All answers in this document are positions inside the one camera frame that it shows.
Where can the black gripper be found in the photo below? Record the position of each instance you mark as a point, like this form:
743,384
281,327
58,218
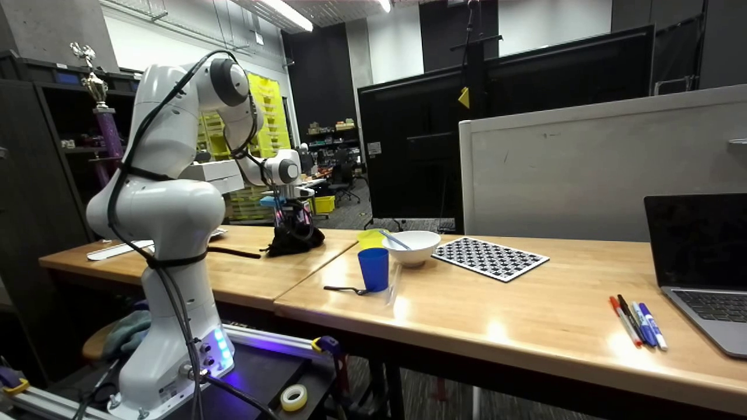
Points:
295,211

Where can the black towel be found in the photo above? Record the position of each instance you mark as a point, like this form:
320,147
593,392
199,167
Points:
295,240

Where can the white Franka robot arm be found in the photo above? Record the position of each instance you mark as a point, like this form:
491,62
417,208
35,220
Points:
166,218

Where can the yellow bin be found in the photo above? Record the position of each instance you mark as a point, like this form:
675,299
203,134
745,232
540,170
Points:
326,203

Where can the yellow plastic bowl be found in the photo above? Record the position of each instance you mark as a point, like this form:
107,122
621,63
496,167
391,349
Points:
372,238

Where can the black utensil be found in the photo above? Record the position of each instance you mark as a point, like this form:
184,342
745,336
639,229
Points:
342,288

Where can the yellow shelving unit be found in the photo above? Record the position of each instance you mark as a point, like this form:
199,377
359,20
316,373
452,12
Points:
271,118

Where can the blue plastic cup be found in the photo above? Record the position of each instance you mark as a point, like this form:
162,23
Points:
373,272

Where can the white bowl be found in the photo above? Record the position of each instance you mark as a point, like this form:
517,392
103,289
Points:
417,248

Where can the large black screen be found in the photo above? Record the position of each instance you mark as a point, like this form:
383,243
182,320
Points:
412,147

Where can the white tape roll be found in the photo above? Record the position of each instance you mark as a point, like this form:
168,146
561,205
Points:
293,398

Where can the ceiling light strip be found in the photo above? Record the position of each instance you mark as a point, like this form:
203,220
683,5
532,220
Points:
285,15

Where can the small checkerboard sheet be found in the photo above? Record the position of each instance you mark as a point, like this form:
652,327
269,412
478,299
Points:
491,258

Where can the teal cloth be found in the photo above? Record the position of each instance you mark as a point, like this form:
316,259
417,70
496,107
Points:
128,331

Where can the purple trophy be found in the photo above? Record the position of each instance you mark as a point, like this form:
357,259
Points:
106,118

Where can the white partition board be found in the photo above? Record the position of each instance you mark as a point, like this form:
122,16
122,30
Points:
592,170

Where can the red pen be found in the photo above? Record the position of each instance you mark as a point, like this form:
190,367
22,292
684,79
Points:
621,318

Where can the black pen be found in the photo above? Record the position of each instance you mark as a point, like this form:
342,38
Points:
630,318

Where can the blue marker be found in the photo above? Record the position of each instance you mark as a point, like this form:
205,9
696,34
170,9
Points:
653,327
645,327

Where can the grey laptop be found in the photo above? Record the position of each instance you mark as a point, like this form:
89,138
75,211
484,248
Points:
700,258

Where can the aluminium rail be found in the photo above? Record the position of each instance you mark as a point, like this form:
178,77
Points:
48,401
271,336

